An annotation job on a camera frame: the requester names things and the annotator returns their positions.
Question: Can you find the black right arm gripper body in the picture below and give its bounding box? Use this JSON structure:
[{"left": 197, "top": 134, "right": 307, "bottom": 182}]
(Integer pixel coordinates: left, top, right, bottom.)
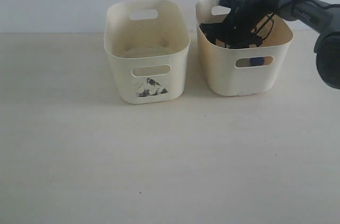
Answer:
[{"left": 199, "top": 0, "right": 274, "bottom": 49}]

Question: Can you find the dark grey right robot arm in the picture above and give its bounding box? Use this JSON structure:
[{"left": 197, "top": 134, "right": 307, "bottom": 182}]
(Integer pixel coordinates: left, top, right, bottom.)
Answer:
[{"left": 199, "top": 0, "right": 339, "bottom": 89}]

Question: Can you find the blue ball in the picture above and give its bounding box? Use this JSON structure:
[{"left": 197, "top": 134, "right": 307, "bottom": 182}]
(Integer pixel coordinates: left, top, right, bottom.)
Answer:
[{"left": 250, "top": 57, "right": 265, "bottom": 66}]

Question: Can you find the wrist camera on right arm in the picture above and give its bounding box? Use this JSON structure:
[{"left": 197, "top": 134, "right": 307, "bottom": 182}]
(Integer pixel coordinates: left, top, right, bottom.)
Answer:
[{"left": 216, "top": 0, "right": 243, "bottom": 9}]

